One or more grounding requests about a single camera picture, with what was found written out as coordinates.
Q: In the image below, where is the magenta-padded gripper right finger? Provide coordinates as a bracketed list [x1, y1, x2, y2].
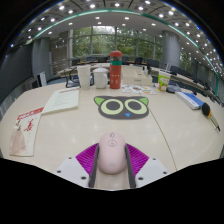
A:
[124, 143, 169, 189]

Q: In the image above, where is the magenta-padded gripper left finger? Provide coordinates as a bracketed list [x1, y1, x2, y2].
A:
[54, 143, 100, 189]

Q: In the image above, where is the pink computer mouse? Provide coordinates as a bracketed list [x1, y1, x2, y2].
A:
[97, 131, 128, 175]

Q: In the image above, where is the cat-face mouse pad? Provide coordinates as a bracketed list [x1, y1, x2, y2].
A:
[93, 95, 150, 120]

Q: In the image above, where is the white printed booklet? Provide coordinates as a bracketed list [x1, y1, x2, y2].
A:
[41, 87, 81, 116]

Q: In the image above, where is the red and white pamphlet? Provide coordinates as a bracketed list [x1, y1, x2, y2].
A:
[8, 106, 45, 158]

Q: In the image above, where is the colourful sticker sheet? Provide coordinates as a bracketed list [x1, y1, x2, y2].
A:
[120, 84, 156, 95]

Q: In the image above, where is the black desk microphone unit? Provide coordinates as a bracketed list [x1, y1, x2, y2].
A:
[65, 76, 81, 89]
[166, 83, 183, 95]

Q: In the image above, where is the blue and white book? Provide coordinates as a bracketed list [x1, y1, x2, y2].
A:
[175, 91, 205, 111]

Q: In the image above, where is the white lidded teapot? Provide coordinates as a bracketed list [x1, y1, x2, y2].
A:
[92, 66, 110, 90]

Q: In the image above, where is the beige cardboard box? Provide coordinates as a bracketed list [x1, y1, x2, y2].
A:
[121, 65, 154, 87]

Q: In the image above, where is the stack of white paper cups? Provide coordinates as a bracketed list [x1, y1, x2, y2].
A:
[76, 64, 92, 90]

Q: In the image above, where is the green and white paper cup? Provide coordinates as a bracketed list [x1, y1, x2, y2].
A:
[157, 69, 172, 92]

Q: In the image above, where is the red drink bottle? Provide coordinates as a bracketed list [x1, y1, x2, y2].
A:
[109, 50, 123, 90]

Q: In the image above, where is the long curved conference desk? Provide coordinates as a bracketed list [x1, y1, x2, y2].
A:
[56, 61, 224, 104]

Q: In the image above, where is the group of dark office chairs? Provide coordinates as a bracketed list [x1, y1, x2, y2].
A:
[69, 56, 201, 81]

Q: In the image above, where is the group of ceiling lights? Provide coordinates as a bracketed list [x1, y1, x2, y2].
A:
[9, 0, 224, 73]

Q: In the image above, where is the black microphone with yellow ring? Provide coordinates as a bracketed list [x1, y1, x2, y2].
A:
[201, 102, 221, 133]

